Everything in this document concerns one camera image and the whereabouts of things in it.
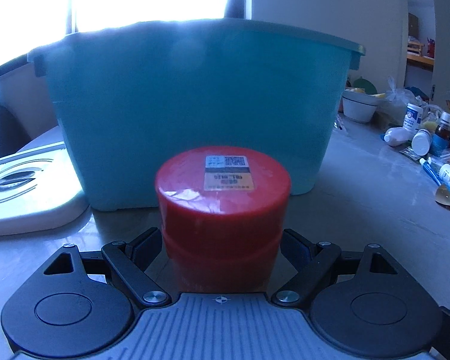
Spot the teal plastic storage bin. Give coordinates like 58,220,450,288
27,18,366,211

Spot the brown syrup bottle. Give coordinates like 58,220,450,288
430,112,450,156

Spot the white sachet packet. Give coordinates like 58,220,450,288
334,114,348,135

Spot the blue toothpaste tube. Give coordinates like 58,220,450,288
419,158,442,187

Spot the red vitamin tube bottle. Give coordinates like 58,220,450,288
155,146,291,293

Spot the white bottle lying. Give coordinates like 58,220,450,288
383,127,415,147

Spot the white bowl with fruit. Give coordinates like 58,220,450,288
342,88,385,124

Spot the green round lid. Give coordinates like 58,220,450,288
353,77,378,95

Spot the clear plastic bag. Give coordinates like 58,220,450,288
377,76,427,124

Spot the white medicine bottle upright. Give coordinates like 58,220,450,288
402,103,424,134

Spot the white jar blue label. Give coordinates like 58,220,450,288
411,129,432,157

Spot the grey office chair far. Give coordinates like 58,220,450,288
0,105,31,158

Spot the white bin lid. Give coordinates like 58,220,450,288
0,141,88,236

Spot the wooden shelf with clutter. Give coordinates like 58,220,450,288
406,13,436,72

